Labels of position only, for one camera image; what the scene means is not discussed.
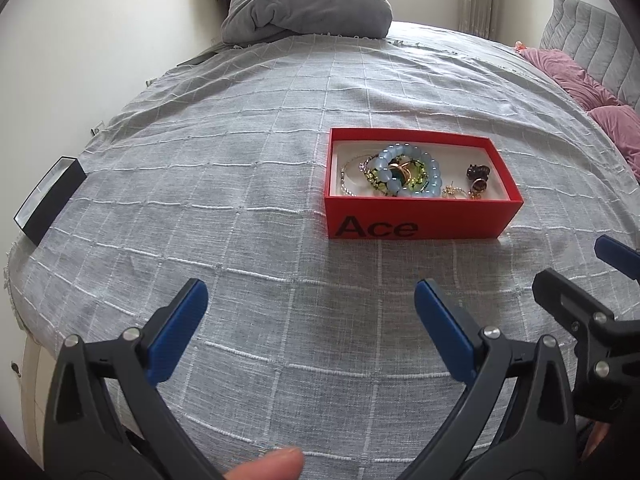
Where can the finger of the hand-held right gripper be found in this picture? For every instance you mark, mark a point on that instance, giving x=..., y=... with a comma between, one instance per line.
x=575, y=300
x=617, y=256

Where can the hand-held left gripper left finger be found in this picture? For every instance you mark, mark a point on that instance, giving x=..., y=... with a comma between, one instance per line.
x=175, y=332

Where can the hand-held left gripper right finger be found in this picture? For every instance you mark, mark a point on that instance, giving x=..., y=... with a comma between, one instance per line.
x=445, y=332

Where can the red cardboard box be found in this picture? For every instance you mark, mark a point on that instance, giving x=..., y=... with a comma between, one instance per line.
x=425, y=217

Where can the person's left hand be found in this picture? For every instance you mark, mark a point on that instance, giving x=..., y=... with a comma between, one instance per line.
x=267, y=466

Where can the pink velvet pillow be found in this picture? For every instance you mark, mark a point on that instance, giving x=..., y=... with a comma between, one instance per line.
x=620, y=130
x=570, y=75

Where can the black hair claw clip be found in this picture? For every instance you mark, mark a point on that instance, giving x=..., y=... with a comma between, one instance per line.
x=479, y=171

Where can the grey checked bedspread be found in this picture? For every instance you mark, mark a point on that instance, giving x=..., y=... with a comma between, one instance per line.
x=250, y=185

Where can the black box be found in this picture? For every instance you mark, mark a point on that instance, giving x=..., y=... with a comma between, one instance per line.
x=50, y=200

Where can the grey padded headboard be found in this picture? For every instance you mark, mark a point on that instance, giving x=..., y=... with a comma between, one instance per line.
x=595, y=35

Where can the folded grey blanket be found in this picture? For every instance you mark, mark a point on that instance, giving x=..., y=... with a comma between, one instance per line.
x=310, y=10

